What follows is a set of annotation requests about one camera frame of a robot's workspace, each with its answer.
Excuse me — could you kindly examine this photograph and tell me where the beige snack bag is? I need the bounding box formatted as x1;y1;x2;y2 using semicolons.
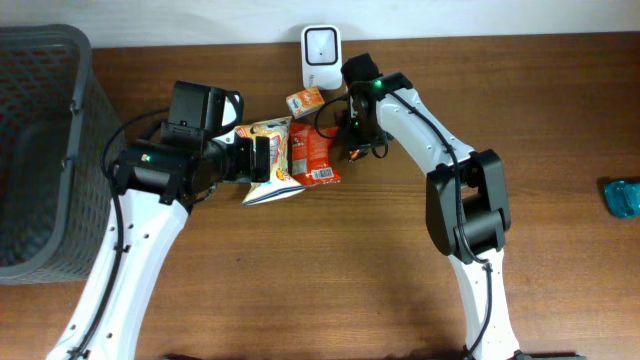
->
235;116;305;206

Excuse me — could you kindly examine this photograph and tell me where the red snack bag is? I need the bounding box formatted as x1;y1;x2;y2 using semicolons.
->
289;123;341;187

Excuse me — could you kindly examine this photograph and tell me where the orange snack packet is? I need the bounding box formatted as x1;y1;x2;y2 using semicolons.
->
286;87;325;119

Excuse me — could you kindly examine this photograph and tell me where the teal mouthwash bottle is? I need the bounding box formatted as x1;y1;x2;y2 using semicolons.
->
604;180;639;219

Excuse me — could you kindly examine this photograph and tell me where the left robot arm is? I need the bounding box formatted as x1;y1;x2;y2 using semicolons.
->
48;81;271;359

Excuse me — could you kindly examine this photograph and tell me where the hex wrench set packet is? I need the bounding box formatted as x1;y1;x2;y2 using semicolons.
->
348;149;361;162

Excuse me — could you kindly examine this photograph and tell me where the grey plastic mesh basket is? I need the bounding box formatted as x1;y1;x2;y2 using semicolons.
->
1;24;126;285

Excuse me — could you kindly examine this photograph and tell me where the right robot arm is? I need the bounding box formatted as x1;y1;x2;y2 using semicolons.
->
340;53;520;359

